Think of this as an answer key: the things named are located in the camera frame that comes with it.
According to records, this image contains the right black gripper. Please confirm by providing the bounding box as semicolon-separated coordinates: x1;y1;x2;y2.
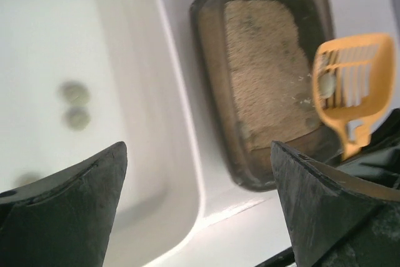
328;110;399;190

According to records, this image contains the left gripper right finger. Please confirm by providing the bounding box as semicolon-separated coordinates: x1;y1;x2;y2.
271;141;399;266

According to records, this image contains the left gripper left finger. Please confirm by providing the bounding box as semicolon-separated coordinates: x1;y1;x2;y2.
1;141;128;266

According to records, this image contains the yellow litter scoop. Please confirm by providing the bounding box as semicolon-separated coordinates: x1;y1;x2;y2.
312;33;396;160

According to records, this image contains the grey litter box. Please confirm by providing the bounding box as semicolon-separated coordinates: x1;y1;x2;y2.
189;0;342;191

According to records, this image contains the grey litter clump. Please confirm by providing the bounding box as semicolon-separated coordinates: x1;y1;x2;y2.
59;81;91;106
318;73;336;99
63;106;91;131

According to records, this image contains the white plastic tray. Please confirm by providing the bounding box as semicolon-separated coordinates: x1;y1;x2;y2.
1;0;204;266

